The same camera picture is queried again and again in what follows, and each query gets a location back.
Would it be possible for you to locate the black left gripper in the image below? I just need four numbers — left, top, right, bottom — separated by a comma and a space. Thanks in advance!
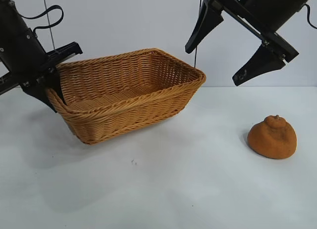
0, 0, 84, 113

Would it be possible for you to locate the orange with knobbed top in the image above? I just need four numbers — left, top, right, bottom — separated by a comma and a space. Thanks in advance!
247, 114, 298, 160

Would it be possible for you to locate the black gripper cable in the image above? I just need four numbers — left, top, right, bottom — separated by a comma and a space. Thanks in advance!
21, 5, 64, 33
303, 3, 317, 30

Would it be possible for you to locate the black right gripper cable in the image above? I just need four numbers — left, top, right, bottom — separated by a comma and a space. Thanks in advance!
303, 3, 317, 30

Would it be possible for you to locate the woven wicker basket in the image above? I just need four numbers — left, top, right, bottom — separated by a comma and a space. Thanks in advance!
46, 47, 207, 145

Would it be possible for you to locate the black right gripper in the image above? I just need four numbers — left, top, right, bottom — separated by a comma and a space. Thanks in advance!
185, 0, 309, 87

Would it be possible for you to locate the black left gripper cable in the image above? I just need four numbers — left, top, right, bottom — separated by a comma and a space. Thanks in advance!
21, 5, 64, 33

